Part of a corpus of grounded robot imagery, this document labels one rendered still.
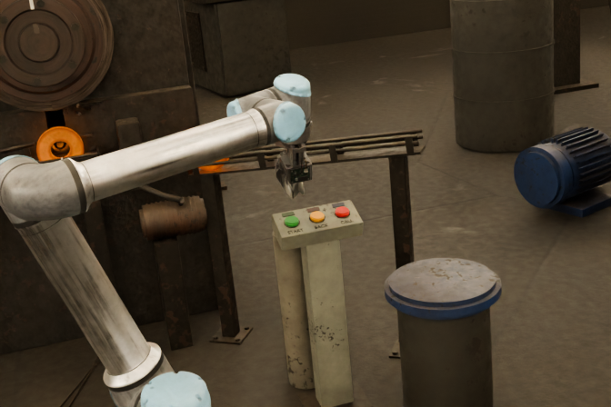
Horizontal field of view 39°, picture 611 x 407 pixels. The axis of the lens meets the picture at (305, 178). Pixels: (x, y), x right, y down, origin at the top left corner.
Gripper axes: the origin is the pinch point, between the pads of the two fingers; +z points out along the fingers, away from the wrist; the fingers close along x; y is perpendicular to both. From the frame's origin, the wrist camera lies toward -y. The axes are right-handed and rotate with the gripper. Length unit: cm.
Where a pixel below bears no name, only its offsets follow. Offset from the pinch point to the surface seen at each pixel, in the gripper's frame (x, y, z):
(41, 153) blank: -66, -74, 22
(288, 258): 0.1, -4.6, 28.3
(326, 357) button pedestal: 4, 18, 49
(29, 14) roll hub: -60, -81, -25
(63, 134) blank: -57, -76, 17
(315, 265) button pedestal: 4.3, 8.2, 21.2
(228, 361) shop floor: -18, -16, 80
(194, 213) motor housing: -20, -47, 39
